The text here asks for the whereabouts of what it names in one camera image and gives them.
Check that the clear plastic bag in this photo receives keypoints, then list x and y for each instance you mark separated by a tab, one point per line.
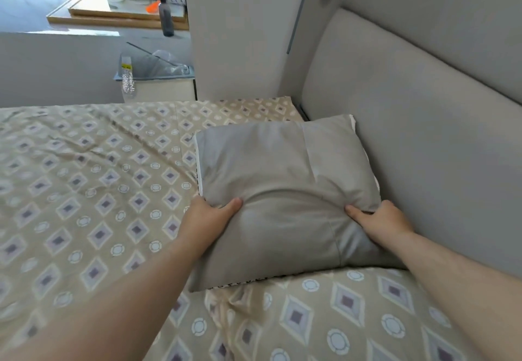
159	65

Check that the orange small object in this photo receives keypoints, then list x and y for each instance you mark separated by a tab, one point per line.
153	6

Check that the person's right thumb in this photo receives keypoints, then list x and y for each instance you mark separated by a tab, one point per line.
357	212

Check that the wooden framed board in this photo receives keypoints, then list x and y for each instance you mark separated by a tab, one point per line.
118	12

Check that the person's left thumb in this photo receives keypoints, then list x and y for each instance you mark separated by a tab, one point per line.
231	206

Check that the white bedside cabinet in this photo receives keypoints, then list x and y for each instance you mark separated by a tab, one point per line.
163	85

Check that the beige diamond patterned bedsheet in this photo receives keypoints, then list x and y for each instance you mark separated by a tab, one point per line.
134	226

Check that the person's left hand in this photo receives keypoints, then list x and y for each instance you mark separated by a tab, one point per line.
204	222

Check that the grey pillow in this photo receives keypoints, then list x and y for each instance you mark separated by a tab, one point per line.
285	197

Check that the person's left forearm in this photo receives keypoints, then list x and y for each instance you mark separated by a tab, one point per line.
110	303

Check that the person's right forearm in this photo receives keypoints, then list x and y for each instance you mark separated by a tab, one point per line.
461	287

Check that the dark plastic bottle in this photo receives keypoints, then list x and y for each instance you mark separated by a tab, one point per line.
166	16

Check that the grey upholstered headboard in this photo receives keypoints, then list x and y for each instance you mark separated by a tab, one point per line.
420	136

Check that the person's right hand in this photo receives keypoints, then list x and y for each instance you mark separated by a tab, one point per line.
381	222

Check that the silver glittery strip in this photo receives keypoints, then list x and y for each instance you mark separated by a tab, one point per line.
128	81

